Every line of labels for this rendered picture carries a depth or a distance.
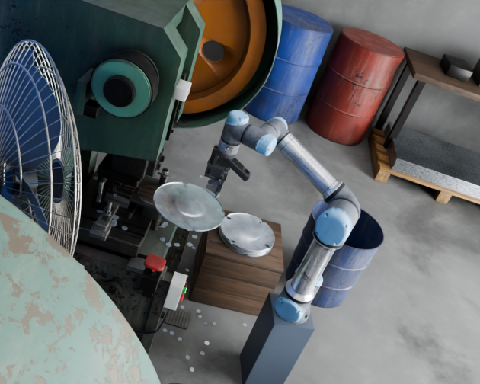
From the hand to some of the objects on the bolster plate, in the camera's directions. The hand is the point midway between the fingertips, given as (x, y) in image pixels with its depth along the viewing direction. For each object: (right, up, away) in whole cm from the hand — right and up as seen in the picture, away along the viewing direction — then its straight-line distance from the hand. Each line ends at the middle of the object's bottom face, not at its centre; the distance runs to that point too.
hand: (218, 195), depth 204 cm
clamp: (-42, -11, -7) cm, 44 cm away
